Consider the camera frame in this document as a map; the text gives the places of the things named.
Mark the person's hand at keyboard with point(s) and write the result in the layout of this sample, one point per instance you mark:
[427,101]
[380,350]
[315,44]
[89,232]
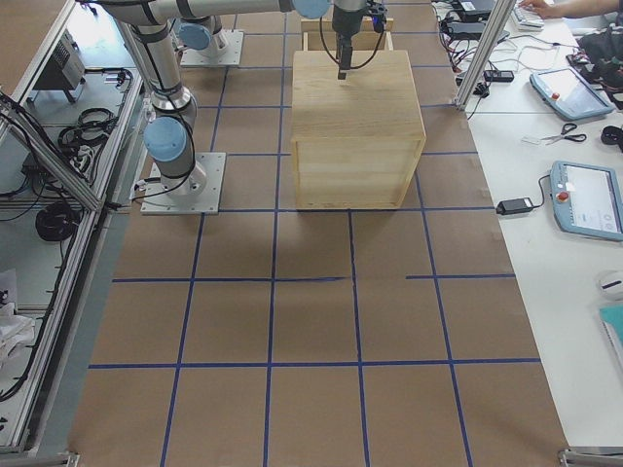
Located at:
[541,8]

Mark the white computer mouse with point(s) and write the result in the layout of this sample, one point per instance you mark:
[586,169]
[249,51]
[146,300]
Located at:
[610,284]

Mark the small black power adapter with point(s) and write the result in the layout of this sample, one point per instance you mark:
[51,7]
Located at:
[514,206]

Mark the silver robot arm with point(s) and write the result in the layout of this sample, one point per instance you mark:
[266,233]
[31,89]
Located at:
[169,138]
[204,35]

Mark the blue teach pendant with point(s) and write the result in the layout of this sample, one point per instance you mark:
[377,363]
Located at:
[569,94]
[586,200]

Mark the white computer keyboard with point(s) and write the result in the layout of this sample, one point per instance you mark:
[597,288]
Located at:
[526,19]

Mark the near blue teach pendant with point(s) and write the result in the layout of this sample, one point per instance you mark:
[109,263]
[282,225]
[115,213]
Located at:
[586,200]

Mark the light wooden drawer cabinet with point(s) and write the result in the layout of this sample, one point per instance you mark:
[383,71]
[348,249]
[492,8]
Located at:
[355,142]

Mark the far blue teach pendant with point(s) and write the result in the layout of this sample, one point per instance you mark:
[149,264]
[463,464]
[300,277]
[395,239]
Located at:
[569,94]

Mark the teal notebook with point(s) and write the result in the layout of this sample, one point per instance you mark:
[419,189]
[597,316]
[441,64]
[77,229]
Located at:
[611,317]

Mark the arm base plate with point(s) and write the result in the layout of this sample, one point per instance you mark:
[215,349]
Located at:
[231,56]
[200,193]

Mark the black power adapter brick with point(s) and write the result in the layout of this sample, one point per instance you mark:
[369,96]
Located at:
[457,30]

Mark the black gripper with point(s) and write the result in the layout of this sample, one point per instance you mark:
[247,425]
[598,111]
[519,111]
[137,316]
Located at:
[344,22]

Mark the black scissors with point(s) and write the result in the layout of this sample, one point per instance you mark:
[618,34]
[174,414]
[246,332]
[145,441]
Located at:
[567,133]

